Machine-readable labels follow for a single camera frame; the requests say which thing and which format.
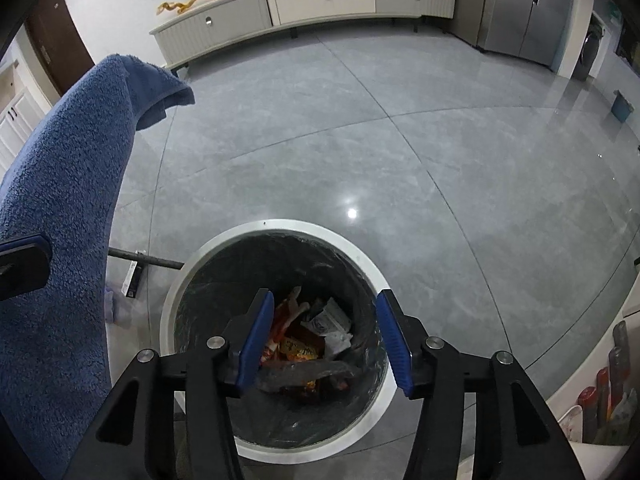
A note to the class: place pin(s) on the white round waste bin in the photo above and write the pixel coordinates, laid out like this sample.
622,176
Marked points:
280,226

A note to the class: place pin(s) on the white panelled cabinet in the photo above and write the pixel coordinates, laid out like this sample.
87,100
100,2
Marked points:
17,115

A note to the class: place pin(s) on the red bottle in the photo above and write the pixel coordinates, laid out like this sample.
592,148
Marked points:
603,392
587,410

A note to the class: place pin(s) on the black bin liner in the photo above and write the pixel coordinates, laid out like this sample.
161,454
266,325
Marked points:
220,275

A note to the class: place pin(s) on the dark bottle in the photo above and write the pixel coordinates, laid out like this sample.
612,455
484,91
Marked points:
619,355

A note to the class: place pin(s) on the orange snack wrapper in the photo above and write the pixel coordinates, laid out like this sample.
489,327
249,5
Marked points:
297,347

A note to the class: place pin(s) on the white hanging tag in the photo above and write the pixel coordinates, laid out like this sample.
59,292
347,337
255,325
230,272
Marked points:
132,280

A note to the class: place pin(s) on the red and white wrapper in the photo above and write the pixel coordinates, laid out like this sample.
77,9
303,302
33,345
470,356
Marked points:
284,316

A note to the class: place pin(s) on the white storage basket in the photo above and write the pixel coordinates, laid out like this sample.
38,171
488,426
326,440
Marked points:
565,417

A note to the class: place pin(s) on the brown door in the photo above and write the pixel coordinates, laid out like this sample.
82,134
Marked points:
60,45

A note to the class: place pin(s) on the blue fleece blanket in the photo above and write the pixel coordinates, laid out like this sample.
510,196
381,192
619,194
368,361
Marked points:
60,185

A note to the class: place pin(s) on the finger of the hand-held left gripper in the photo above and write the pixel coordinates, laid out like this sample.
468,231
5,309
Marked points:
22,265

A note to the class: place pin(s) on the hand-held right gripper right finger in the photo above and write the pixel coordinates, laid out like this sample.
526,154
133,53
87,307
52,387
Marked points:
395,345

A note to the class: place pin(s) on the small blue bin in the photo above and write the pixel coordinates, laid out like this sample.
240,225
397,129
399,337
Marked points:
622,107

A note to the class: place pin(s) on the grey refrigerator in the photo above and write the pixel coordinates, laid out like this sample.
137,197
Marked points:
520,10

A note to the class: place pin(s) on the black metal bar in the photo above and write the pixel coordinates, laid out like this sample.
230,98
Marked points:
160,261

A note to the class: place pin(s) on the crumpled wrappers in bin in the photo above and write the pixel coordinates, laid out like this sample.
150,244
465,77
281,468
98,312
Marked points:
305,372

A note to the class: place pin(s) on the white crumpled paper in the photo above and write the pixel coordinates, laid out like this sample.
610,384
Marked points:
327,322

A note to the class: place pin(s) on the white television cabinet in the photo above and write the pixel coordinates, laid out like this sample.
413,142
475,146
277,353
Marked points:
320,2

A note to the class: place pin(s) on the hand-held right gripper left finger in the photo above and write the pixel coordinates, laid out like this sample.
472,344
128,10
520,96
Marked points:
254,345

